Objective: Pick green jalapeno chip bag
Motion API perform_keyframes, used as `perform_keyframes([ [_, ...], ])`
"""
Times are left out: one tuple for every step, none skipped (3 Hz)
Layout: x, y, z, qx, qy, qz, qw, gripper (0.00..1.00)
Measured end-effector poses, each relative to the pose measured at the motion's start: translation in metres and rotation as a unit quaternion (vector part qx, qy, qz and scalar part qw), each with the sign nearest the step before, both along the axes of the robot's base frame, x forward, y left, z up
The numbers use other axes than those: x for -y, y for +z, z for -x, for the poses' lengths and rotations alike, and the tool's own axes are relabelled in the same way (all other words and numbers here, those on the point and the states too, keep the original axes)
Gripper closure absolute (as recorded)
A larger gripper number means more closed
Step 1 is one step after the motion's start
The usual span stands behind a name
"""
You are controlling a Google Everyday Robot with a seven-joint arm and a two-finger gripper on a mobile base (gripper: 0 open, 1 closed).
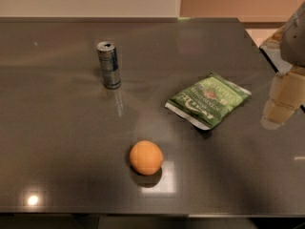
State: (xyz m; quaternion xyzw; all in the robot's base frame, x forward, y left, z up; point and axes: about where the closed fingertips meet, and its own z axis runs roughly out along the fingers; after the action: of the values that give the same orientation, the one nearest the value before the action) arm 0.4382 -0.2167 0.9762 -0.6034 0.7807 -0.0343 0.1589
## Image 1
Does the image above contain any green jalapeno chip bag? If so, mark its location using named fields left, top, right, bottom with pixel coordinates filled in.
left=165, top=73, right=252, bottom=131

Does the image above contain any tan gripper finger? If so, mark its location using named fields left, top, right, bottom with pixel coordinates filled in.
left=261, top=66, right=305, bottom=130

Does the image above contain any orange fruit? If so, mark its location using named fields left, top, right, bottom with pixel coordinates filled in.
left=130, top=140, right=164, bottom=176

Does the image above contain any silver blue drink can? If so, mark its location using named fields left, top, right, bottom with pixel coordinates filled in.
left=96, top=41, right=121, bottom=89

